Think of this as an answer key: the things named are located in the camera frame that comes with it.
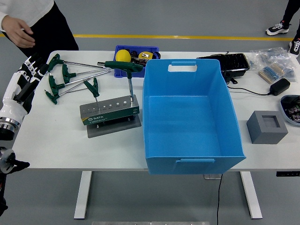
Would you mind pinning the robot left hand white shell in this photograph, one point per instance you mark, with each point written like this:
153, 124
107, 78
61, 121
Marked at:
11, 106

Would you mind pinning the blue resistor strip bundle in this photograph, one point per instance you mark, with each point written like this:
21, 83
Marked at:
272, 72

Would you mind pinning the person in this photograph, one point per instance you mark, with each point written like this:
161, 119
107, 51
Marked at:
290, 9
54, 32

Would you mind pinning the clear plastic parts bag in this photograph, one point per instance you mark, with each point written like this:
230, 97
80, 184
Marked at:
290, 70
269, 55

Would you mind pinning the yellow ball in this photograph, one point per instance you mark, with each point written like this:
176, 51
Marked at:
123, 55

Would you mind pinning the small circuit boards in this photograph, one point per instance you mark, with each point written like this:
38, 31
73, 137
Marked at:
294, 109

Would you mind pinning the person's right hand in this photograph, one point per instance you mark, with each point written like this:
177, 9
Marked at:
16, 30

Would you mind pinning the person's right forearm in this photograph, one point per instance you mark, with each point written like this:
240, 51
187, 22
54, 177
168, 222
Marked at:
2, 22

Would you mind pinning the black plastic tray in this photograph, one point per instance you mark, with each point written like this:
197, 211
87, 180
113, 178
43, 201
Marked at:
234, 64

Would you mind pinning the yellow tape measure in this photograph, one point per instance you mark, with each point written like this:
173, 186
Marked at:
145, 55

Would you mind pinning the green metal hex key stand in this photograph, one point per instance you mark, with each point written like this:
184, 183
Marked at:
110, 117

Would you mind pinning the grey hollow foam block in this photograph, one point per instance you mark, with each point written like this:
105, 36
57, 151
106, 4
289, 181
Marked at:
260, 133

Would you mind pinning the black table control panel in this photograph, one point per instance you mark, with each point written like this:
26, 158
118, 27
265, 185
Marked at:
288, 174

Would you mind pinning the white black sneaker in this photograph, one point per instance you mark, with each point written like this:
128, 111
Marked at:
295, 47
277, 28

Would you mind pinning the small blue parts bin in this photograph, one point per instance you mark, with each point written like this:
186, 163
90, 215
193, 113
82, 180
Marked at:
119, 73

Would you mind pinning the white table leg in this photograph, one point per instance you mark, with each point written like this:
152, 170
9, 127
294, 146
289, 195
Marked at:
83, 194
251, 194

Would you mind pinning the light blue bowl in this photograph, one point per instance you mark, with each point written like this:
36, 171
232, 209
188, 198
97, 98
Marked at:
284, 114

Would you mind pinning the grey table bracket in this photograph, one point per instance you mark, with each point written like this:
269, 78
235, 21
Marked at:
211, 177

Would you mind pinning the dark metal parts pile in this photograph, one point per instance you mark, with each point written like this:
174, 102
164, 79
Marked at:
138, 61

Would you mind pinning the large blue plastic box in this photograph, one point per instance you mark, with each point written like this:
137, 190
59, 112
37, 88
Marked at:
185, 122

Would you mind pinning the black round roll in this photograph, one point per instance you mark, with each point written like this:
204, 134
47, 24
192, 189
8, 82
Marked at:
156, 55

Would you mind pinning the black power adapter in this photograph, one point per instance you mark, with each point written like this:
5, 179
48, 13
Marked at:
279, 86

